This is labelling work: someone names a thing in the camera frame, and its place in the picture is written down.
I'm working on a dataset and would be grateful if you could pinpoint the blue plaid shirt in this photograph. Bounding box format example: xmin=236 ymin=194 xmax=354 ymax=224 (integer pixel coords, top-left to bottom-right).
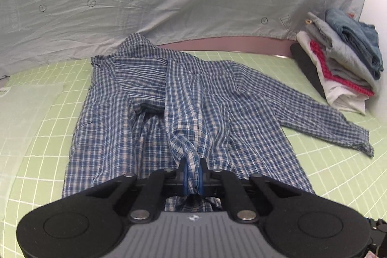
xmin=62 ymin=34 xmax=374 ymax=212

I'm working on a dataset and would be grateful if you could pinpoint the black folded garment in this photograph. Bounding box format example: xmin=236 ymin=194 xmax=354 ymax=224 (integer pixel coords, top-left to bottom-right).
xmin=290 ymin=44 xmax=326 ymax=100

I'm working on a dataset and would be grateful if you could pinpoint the green grid cutting mat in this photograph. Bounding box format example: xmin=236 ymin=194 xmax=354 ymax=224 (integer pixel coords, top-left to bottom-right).
xmin=1 ymin=59 xmax=386 ymax=257

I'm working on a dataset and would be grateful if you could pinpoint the white folded garment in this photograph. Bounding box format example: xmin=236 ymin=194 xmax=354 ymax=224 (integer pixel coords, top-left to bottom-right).
xmin=296 ymin=31 xmax=368 ymax=115

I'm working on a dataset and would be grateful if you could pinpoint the red checked folded garment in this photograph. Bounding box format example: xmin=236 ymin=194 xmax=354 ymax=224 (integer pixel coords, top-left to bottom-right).
xmin=309 ymin=40 xmax=375 ymax=97

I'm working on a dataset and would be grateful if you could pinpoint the grey folded garment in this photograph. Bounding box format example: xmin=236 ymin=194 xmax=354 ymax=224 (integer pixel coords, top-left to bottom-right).
xmin=306 ymin=12 xmax=380 ymax=94

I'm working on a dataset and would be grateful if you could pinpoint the blue denim folded garment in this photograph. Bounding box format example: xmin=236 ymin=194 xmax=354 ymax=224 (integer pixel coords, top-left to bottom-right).
xmin=325 ymin=8 xmax=384 ymax=80

